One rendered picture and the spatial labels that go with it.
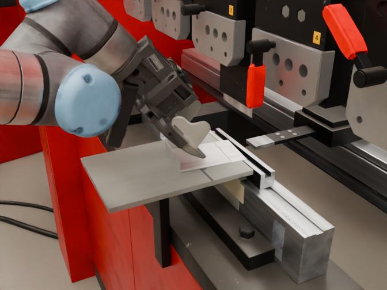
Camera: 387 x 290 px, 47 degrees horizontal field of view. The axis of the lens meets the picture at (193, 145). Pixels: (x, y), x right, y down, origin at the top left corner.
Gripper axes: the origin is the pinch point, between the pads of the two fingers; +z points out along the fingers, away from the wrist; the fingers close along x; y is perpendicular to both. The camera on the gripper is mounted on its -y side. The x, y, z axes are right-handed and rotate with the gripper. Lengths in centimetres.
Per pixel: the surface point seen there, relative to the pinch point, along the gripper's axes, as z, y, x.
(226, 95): 2.9, 8.4, 10.6
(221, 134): 10.3, 2.2, 11.8
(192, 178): 2.3, -3.2, -4.2
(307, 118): 20.4, 17.7, 11.5
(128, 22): 4, -11, 90
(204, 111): 27, -5, 50
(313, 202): 150, -9, 103
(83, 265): 61, -94, 69
